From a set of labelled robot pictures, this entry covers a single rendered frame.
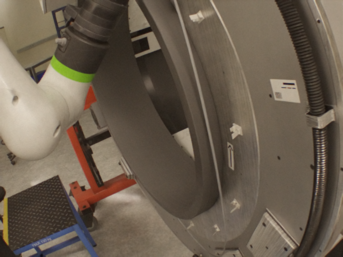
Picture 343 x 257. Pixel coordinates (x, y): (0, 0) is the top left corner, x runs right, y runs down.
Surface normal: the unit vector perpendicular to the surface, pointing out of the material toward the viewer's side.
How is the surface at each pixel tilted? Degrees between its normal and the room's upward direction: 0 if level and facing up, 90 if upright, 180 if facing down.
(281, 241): 90
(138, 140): 42
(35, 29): 90
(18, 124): 73
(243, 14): 90
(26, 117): 68
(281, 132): 90
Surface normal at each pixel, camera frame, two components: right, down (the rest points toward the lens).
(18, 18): -0.36, 0.45
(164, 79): 0.37, -0.06
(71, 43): -0.21, 0.24
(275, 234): -0.85, 0.39
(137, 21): 0.55, 0.61
